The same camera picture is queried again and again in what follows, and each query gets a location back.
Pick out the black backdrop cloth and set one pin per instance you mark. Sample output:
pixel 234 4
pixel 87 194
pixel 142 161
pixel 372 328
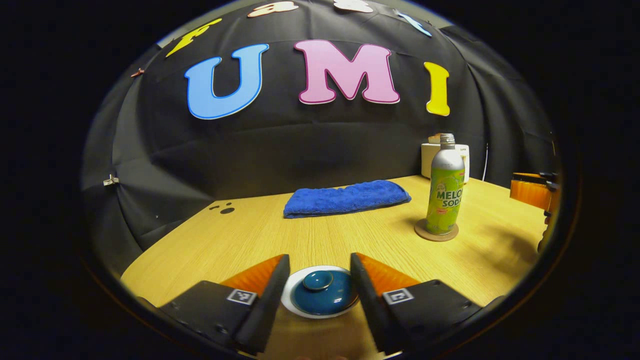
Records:
pixel 310 140

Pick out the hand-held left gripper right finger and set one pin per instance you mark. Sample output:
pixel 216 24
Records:
pixel 370 310

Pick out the white toaster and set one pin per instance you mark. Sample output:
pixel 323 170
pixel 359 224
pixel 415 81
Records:
pixel 426 160

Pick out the blue teacup lid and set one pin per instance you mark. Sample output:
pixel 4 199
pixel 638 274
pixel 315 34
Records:
pixel 322 295

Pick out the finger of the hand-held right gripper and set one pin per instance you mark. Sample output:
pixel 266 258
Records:
pixel 530 191

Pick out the bread slice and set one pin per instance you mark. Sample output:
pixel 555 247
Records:
pixel 434 138

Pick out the white teacup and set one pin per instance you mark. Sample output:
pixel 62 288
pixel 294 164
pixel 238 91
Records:
pixel 286 300

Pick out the silver water bottle green label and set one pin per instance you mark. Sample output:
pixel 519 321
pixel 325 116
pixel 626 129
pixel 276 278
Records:
pixel 445 195

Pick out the silver metal clip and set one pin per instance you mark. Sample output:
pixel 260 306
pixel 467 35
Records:
pixel 111 180

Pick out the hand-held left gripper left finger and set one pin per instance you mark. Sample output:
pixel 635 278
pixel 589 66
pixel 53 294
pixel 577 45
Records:
pixel 267 310

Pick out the reddish metal clip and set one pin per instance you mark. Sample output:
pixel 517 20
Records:
pixel 137 73

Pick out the round brown coaster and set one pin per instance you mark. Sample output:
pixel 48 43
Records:
pixel 422 233

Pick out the blue towel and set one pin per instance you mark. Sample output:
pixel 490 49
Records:
pixel 345 198

